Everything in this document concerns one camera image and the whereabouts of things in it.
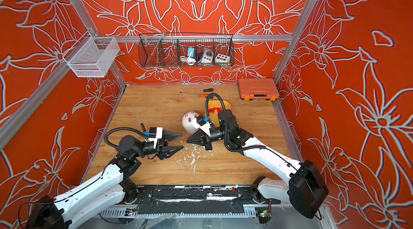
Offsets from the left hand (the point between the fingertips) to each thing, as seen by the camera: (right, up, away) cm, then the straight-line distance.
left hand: (181, 141), depth 63 cm
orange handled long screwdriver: (+7, +20, +50) cm, 54 cm away
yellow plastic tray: (+13, +9, +4) cm, 17 cm away
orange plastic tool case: (+49, +25, +53) cm, 76 cm away
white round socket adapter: (+11, +42, +27) cm, 51 cm away
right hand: (+2, -1, +1) cm, 3 cm away
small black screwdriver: (+10, +23, +55) cm, 60 cm away
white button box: (+20, +41, +31) cm, 55 cm away
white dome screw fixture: (-1, +4, +25) cm, 25 cm away
